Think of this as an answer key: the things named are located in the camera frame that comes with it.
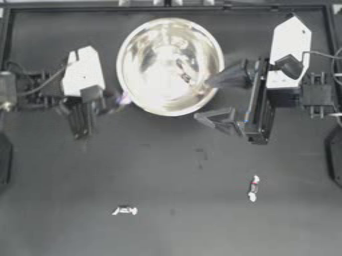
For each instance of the black and white candy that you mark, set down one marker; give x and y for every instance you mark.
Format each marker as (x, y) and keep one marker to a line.
(131, 211)

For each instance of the steel bowl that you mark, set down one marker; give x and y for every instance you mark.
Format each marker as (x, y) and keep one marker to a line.
(151, 73)

